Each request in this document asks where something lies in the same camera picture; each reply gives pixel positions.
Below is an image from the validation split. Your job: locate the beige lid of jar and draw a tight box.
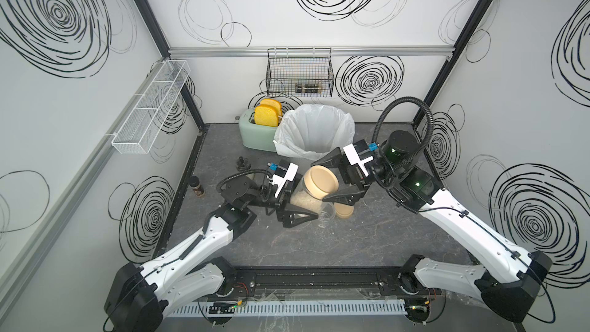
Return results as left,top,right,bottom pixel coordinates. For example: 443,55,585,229
334,203,354,219
304,165,339,200

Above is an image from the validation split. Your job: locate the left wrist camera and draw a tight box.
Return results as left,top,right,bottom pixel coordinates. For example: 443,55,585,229
268,162,299,198

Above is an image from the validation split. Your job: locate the small bottle black pump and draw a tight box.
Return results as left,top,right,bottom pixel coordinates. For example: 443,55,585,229
236,156,251,172

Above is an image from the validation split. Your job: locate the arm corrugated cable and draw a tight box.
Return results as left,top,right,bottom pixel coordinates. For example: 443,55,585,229
372,96,435,162
215,168,270,195

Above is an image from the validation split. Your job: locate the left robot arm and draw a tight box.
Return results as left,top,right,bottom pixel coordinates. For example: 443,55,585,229
104,175,317,331

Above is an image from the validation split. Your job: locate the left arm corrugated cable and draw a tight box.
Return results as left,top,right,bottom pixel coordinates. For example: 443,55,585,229
215,168,270,195

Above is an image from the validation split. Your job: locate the white trash bag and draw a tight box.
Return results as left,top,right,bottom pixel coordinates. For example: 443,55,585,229
273,104,356,161

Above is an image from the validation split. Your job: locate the yellow toast slice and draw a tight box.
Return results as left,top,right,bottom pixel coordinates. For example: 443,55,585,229
254,105,280,128
260,98,283,117

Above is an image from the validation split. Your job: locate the rear yellow toast slice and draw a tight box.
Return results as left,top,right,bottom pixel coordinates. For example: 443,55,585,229
260,98,283,117

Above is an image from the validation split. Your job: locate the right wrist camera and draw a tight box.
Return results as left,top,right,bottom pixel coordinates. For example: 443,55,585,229
344,140,378,178

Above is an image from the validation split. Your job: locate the rice jar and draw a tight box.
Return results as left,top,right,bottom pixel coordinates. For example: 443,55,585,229
317,202,336,228
290,181,330,214

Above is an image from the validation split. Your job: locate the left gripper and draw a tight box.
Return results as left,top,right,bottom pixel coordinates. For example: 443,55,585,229
246,175,320,231

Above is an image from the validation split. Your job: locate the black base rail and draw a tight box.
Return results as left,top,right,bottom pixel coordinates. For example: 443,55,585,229
221,266,443,298

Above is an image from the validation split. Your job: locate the black wire wall basket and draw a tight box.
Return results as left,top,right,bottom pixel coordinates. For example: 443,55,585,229
265,47,335,98

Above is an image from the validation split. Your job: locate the dark spice bottle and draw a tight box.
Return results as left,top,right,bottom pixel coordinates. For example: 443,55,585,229
188,175,204,198

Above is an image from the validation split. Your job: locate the white mesh wall shelf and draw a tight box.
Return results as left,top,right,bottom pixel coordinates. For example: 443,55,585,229
112,59,190,155

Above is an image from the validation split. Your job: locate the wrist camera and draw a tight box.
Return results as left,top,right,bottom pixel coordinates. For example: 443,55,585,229
268,162,299,198
344,140,378,178

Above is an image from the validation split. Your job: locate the front yellow toast slice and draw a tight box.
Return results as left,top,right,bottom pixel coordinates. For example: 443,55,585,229
254,105,280,128

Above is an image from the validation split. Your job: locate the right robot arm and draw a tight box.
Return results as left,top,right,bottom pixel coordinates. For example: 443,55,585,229
314,131,553,323

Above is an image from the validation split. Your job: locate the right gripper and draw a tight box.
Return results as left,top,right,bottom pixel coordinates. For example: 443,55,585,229
313,148,402,205

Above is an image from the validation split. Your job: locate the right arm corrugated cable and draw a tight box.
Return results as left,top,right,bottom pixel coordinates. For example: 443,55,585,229
372,96,435,162

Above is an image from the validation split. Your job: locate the white slotted cable duct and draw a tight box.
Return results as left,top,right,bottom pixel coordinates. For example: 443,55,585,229
171,300,407,318

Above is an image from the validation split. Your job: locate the bottle in wire basket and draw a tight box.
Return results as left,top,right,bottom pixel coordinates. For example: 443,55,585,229
295,83,323,95

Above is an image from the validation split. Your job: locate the mint green toaster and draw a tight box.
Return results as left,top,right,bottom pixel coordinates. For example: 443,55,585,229
238,109,277,152

